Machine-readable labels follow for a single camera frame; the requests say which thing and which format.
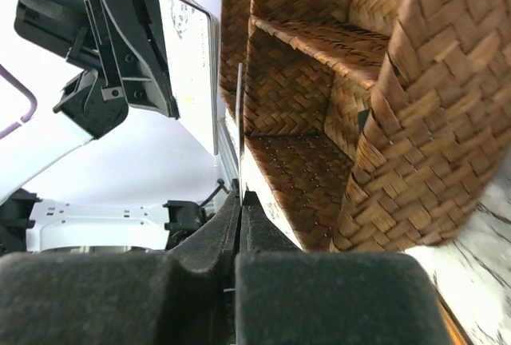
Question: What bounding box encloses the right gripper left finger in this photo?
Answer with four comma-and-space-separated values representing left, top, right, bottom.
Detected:
1, 192, 240, 344

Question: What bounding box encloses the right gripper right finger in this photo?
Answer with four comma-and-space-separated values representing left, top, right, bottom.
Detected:
235, 192, 450, 344

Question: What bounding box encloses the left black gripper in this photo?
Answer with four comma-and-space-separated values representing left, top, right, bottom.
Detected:
14, 0, 180, 139

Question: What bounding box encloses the yellow leather card holder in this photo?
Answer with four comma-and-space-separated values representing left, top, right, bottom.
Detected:
437, 294, 470, 345

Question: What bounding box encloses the brown woven basket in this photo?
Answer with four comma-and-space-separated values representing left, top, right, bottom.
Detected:
220, 0, 510, 252

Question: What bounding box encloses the aluminium rail frame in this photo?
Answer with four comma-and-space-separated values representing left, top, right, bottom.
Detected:
217, 117, 239, 184

